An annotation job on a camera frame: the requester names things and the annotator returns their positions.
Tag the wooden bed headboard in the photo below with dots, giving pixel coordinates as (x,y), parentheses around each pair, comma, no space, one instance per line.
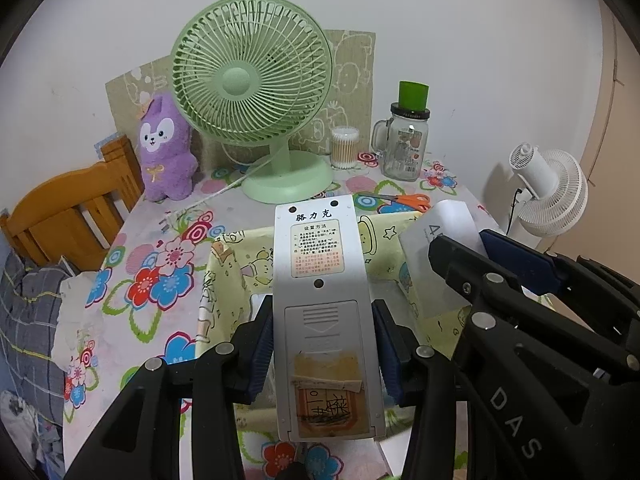
(60,210)

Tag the white power adapter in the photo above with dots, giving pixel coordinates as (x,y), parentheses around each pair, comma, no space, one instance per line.
(445,225)

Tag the white crumpled cloth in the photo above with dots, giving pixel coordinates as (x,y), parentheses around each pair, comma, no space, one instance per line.
(75,310)

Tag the blue wall sticker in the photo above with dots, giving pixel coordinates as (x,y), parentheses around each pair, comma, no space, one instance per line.
(107,142)

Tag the yellow printed storage box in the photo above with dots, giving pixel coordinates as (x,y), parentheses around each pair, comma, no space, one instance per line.
(225,280)

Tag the beige door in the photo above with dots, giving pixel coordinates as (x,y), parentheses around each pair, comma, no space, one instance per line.
(625,160)

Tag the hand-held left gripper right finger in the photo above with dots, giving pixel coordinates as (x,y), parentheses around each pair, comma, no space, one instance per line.
(387,360)

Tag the white standing fan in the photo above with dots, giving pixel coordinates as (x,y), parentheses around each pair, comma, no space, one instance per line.
(555,190)

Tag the purple plush toy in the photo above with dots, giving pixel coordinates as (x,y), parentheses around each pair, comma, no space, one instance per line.
(165,160)

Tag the white cloth with black print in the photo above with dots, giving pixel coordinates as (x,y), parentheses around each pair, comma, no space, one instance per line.
(17,410)

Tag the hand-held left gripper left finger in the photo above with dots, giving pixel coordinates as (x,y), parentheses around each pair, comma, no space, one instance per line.
(262,355)

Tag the green desk fan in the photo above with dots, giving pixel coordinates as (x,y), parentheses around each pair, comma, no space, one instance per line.
(235,80)

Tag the clear cotton swab jar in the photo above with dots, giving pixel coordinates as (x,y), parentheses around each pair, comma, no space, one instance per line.
(345,152)

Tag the white remote control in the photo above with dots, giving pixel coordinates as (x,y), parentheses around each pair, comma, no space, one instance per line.
(325,320)

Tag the glass jar mug green lid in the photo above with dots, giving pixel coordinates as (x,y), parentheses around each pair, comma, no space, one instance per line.
(405,150)

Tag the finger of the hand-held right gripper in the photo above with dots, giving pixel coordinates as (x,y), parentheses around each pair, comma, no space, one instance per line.
(465,270)
(520,265)

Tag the grey plaid pillow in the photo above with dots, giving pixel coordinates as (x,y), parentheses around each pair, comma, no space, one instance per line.
(25,320)

